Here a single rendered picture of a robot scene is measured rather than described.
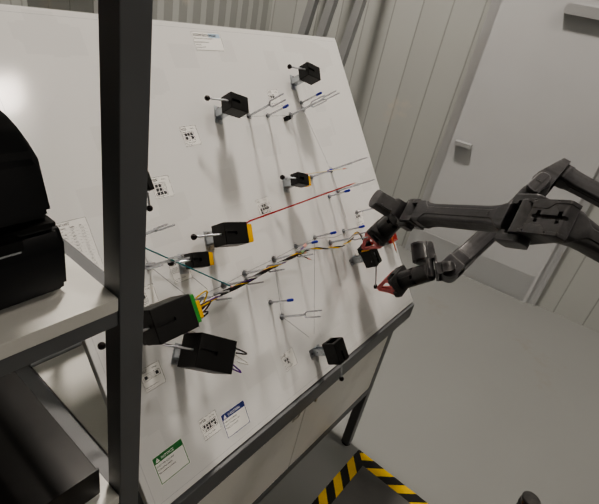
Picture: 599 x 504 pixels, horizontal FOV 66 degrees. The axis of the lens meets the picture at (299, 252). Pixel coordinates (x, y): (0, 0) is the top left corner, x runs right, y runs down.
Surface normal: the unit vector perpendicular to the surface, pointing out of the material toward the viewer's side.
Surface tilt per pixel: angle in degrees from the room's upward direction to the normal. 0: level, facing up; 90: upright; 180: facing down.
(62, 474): 0
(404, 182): 90
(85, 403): 0
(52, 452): 0
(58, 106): 53
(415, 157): 90
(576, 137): 90
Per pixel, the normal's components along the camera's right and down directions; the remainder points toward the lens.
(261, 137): 0.73, -0.15
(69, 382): 0.19, -0.85
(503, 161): -0.53, 0.33
